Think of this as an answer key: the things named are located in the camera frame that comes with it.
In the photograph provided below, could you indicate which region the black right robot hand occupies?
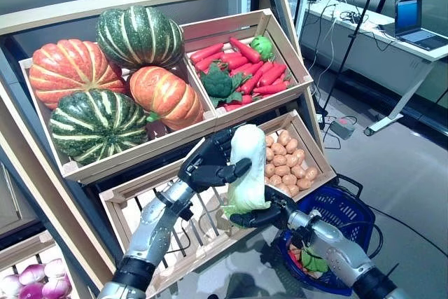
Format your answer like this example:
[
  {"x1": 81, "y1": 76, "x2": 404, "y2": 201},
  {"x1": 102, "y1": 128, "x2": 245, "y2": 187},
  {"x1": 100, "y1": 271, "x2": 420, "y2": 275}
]
[{"x1": 229, "y1": 185, "x2": 298, "y2": 229}]

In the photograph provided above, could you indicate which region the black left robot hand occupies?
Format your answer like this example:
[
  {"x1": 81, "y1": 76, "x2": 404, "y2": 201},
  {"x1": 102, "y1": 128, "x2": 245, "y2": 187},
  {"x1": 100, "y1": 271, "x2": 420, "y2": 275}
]
[{"x1": 177, "y1": 127, "x2": 253, "y2": 194}]

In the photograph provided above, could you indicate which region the green white napa cabbage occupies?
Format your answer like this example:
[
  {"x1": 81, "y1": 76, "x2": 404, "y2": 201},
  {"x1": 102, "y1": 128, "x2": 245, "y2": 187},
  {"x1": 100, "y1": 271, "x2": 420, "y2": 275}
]
[
  {"x1": 222, "y1": 124, "x2": 272, "y2": 221},
  {"x1": 300, "y1": 246, "x2": 329, "y2": 274}
]

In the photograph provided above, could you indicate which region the blue plastic shopping basket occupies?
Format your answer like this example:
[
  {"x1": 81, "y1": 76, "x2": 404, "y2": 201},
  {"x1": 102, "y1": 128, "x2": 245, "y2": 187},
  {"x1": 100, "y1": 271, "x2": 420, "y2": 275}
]
[{"x1": 274, "y1": 174, "x2": 377, "y2": 296}]

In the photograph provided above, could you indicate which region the wooden pumpkin crate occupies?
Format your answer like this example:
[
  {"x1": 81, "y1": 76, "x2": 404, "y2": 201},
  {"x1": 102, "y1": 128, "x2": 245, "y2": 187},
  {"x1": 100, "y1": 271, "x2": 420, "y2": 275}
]
[{"x1": 17, "y1": 22, "x2": 220, "y2": 184}]

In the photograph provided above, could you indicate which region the slatted wooden cabbage crate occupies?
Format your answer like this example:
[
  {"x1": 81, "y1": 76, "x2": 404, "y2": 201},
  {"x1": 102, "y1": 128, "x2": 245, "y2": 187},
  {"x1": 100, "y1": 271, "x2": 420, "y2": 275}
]
[{"x1": 99, "y1": 137, "x2": 267, "y2": 298}]

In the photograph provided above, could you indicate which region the wooden potato crate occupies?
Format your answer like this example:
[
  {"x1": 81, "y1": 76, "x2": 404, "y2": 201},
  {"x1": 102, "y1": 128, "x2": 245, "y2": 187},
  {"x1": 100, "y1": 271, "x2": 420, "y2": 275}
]
[{"x1": 258, "y1": 109, "x2": 337, "y2": 204}]

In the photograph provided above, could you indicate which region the small orange pumpkin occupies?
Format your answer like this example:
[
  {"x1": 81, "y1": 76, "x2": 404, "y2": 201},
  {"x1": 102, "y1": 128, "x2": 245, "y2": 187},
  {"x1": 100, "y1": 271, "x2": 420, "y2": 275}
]
[{"x1": 128, "y1": 66, "x2": 205, "y2": 132}]

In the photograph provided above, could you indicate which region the dark green broccoli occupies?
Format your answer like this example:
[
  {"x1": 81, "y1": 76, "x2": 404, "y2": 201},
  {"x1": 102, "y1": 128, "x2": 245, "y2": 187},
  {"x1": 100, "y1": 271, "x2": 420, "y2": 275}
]
[{"x1": 199, "y1": 62, "x2": 246, "y2": 109}]

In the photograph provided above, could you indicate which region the orange red carrot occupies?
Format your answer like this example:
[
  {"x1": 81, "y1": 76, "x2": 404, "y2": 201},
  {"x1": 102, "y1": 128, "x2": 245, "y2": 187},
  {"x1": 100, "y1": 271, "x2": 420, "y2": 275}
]
[
  {"x1": 194, "y1": 53, "x2": 228, "y2": 73},
  {"x1": 188, "y1": 42, "x2": 225, "y2": 64},
  {"x1": 257, "y1": 63, "x2": 288, "y2": 87},
  {"x1": 229, "y1": 36, "x2": 263, "y2": 64},
  {"x1": 252, "y1": 83, "x2": 288, "y2": 96},
  {"x1": 239, "y1": 62, "x2": 274, "y2": 95},
  {"x1": 220, "y1": 52, "x2": 249, "y2": 69}
]

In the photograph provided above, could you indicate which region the grey power supply box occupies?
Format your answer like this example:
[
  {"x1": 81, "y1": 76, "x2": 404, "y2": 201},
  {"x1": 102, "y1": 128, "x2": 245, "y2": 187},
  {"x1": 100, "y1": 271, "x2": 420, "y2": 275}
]
[{"x1": 330, "y1": 120, "x2": 356, "y2": 141}]

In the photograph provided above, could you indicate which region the green striped pumpkin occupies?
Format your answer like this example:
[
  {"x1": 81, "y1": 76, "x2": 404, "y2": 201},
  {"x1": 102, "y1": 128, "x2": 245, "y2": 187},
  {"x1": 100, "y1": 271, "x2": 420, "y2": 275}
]
[
  {"x1": 96, "y1": 5, "x2": 186, "y2": 71},
  {"x1": 49, "y1": 89, "x2": 150, "y2": 166}
]

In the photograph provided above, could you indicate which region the light green lettuce head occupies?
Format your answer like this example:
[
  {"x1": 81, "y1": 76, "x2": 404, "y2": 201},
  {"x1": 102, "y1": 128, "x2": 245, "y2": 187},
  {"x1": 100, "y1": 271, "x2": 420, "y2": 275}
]
[{"x1": 249, "y1": 35, "x2": 275, "y2": 62}]

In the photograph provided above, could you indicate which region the large orange pumpkin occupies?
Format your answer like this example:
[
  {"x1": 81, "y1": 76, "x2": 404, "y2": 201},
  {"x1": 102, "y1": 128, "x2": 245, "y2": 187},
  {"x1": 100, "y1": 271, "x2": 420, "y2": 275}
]
[{"x1": 28, "y1": 39, "x2": 129, "y2": 111}]

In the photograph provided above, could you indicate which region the wooden display stand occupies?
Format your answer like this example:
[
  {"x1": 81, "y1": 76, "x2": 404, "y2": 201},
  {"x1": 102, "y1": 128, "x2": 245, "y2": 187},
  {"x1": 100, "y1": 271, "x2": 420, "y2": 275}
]
[{"x1": 0, "y1": 0, "x2": 326, "y2": 299}]

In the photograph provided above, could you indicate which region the purple white onion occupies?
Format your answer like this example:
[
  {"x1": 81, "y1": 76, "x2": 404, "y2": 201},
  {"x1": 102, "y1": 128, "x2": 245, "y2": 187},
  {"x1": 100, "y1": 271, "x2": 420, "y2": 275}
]
[
  {"x1": 19, "y1": 264, "x2": 46, "y2": 285},
  {"x1": 43, "y1": 258, "x2": 67, "y2": 278},
  {"x1": 0, "y1": 274, "x2": 22, "y2": 298},
  {"x1": 41, "y1": 279, "x2": 73, "y2": 299},
  {"x1": 17, "y1": 283, "x2": 45, "y2": 299}
]

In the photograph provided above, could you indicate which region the grey drawer cabinet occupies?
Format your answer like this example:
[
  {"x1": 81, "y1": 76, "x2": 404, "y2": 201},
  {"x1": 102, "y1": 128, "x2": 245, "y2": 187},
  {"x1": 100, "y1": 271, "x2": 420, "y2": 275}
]
[{"x1": 0, "y1": 159, "x2": 39, "y2": 239}]

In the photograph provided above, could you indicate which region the wooden onion crate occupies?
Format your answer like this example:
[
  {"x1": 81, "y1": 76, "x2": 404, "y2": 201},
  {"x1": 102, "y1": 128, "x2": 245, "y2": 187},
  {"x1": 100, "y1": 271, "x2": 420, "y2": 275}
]
[{"x1": 0, "y1": 230, "x2": 92, "y2": 299}]

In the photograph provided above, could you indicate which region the white office desk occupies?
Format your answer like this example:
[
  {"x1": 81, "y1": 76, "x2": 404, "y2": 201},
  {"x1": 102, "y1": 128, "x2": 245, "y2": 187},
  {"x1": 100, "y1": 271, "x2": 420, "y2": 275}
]
[{"x1": 302, "y1": 0, "x2": 448, "y2": 137}]

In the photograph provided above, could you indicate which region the open grey laptop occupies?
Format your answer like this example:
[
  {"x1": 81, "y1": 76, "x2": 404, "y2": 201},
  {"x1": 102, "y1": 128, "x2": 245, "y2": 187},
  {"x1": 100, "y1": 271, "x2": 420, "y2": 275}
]
[{"x1": 379, "y1": 0, "x2": 448, "y2": 51}]

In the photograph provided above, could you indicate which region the black floor cable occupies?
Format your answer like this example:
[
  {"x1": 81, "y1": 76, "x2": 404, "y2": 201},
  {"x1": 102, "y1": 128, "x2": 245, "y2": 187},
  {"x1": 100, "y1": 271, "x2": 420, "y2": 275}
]
[{"x1": 369, "y1": 206, "x2": 448, "y2": 246}]

